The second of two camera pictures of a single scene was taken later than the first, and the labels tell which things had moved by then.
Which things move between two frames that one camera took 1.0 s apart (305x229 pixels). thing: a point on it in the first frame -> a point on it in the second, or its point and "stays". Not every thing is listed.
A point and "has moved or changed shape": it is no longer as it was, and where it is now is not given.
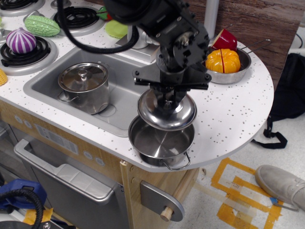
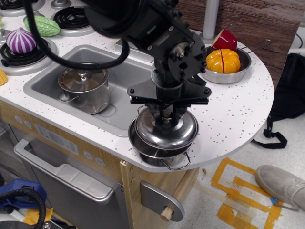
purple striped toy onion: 20,41 stays
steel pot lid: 179,116 has moved or changed shape
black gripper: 176,75 -> 157,98
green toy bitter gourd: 41,26 stays
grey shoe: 282,185 stays
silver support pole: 211,15 stays
